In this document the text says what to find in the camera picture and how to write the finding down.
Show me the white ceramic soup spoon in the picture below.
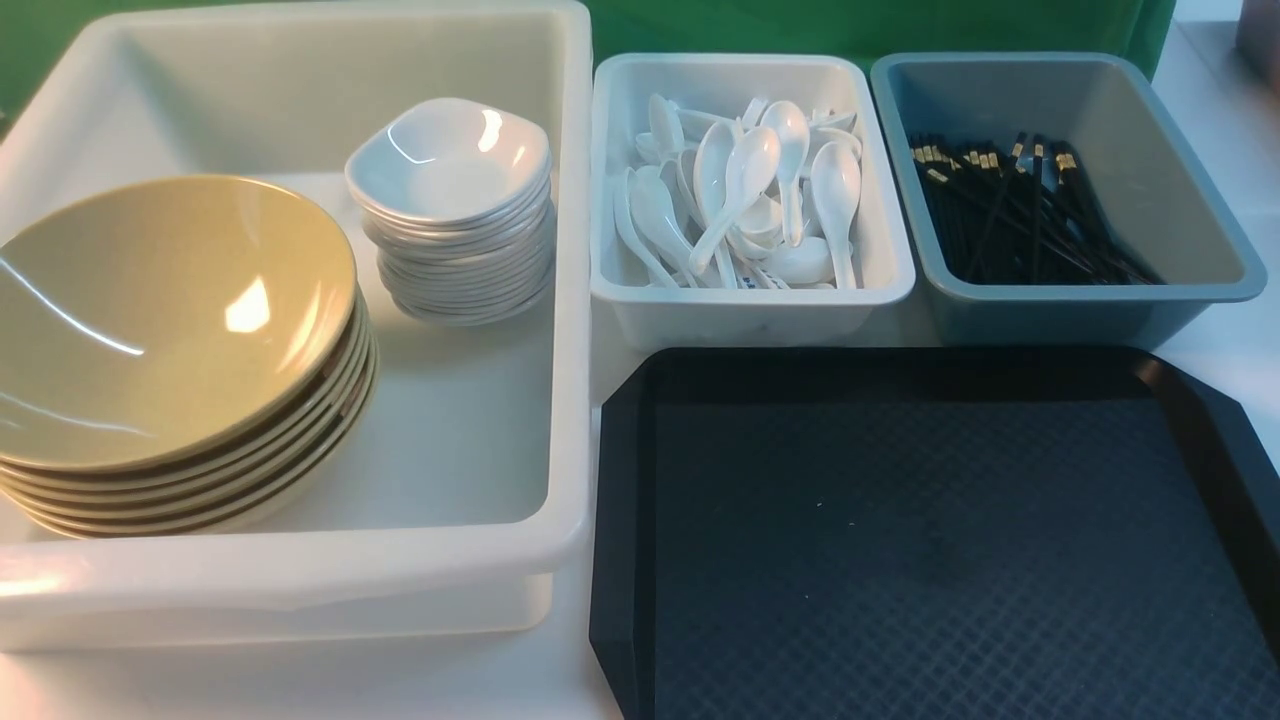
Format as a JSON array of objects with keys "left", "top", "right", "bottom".
[{"left": 689, "top": 122, "right": 781, "bottom": 274}]

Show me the white sauce dish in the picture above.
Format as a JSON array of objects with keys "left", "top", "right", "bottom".
[{"left": 344, "top": 97, "right": 552, "bottom": 225}]

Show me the yellow noodle bowl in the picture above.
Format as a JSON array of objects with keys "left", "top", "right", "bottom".
[{"left": 1, "top": 176, "right": 358, "bottom": 471}]

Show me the white spoon in bin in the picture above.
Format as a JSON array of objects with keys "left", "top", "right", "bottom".
[
  {"left": 626, "top": 167, "right": 707, "bottom": 287},
  {"left": 762, "top": 100, "right": 810, "bottom": 247},
  {"left": 692, "top": 120, "right": 739, "bottom": 290},
  {"left": 810, "top": 141, "right": 861, "bottom": 290}
]

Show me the white plastic spoon bin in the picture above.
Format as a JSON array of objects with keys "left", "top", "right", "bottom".
[{"left": 589, "top": 53, "right": 916, "bottom": 354}]

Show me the stack of white dishes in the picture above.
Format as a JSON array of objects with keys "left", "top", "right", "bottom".
[{"left": 361, "top": 184, "right": 557, "bottom": 325}]

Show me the black textured serving tray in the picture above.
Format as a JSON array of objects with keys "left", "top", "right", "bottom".
[{"left": 589, "top": 347, "right": 1279, "bottom": 719}]

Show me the large white plastic tub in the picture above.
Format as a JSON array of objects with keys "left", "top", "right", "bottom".
[{"left": 3, "top": 1, "right": 593, "bottom": 651}]

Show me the pile of black chopsticks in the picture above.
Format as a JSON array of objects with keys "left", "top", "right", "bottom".
[{"left": 909, "top": 131, "right": 1165, "bottom": 286}]

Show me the blue-grey plastic chopstick bin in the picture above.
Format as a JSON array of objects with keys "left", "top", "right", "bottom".
[{"left": 870, "top": 51, "right": 1267, "bottom": 348}]

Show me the stack of yellow bowls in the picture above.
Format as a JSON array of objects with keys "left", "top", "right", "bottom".
[{"left": 3, "top": 292, "right": 380, "bottom": 538}]

